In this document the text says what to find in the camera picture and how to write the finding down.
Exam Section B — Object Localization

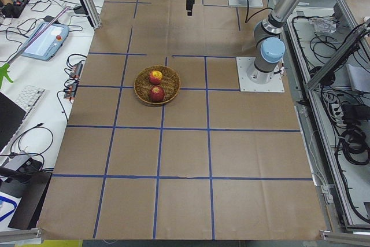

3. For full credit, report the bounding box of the red yellow cut apple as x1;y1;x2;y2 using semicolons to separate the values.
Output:
149;70;163;85

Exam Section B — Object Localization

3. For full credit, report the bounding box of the round wicker basket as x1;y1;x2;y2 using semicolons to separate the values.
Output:
134;65;180;106

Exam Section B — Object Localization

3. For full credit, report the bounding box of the dark red apple in basket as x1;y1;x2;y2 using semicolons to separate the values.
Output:
149;86;165;102

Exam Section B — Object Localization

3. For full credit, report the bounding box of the blue teach pendant tablet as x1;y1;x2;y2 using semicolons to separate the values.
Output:
21;24;69;61

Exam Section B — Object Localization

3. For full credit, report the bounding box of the white keyboard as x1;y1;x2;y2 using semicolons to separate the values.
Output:
15;85;45;114

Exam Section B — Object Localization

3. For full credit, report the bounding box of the green grabber stick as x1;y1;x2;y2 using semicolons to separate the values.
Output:
0;5;72;89

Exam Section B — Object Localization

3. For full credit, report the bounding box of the black laptop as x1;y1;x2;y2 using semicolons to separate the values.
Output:
0;93;26;151

